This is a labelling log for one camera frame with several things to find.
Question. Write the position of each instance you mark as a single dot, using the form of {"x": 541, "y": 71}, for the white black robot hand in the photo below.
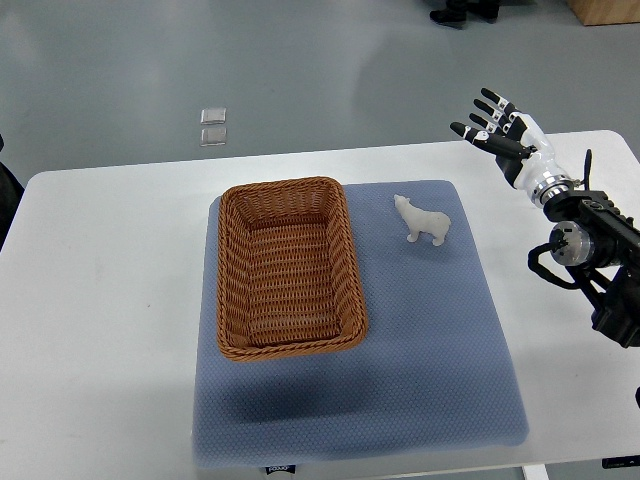
{"x": 522, "y": 151}

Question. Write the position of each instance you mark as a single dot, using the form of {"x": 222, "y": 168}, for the white bear figurine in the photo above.
{"x": 434, "y": 223}

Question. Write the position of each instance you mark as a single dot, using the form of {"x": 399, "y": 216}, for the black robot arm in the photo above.
{"x": 592, "y": 248}

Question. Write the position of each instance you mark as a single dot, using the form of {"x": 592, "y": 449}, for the brown wicker basket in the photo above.
{"x": 288, "y": 280}

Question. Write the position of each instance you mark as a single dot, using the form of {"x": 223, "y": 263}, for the black shoes of person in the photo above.
{"x": 454, "y": 14}

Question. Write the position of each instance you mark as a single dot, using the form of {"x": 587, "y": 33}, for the wooden box corner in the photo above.
{"x": 605, "y": 12}

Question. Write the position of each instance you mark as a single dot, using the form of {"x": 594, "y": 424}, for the blue-grey textured mat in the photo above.
{"x": 434, "y": 371}

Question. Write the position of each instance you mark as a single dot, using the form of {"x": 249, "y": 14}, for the upper metal floor plate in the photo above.
{"x": 213, "y": 115}

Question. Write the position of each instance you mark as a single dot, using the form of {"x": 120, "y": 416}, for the metal floor plate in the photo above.
{"x": 213, "y": 136}
{"x": 213, "y": 115}

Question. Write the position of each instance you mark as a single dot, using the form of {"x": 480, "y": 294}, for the lower metal floor plate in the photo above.
{"x": 213, "y": 136}

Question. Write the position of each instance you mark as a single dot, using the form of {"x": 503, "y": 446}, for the black table control panel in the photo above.
{"x": 620, "y": 462}

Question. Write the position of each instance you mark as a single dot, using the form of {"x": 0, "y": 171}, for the dark object at left edge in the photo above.
{"x": 11, "y": 193}

